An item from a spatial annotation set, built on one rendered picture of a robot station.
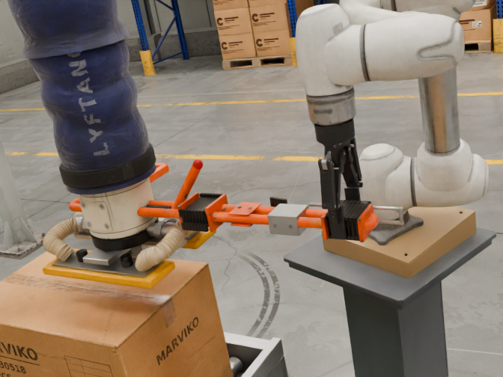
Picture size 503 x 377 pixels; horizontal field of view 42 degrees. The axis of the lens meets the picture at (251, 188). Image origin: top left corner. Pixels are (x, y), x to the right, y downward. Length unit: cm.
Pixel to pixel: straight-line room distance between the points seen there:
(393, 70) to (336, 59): 10
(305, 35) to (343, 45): 7
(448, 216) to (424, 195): 20
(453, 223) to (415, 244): 17
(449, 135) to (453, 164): 9
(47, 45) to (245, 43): 838
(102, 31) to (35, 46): 14
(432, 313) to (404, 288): 36
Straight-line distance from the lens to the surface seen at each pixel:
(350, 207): 132
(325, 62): 118
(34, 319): 179
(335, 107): 120
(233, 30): 982
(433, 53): 116
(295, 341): 311
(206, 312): 184
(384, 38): 116
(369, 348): 233
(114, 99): 147
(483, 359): 293
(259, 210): 142
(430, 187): 199
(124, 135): 149
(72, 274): 164
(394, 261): 200
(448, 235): 211
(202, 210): 143
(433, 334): 235
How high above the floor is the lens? 175
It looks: 21 degrees down
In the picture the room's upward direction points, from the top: 11 degrees counter-clockwise
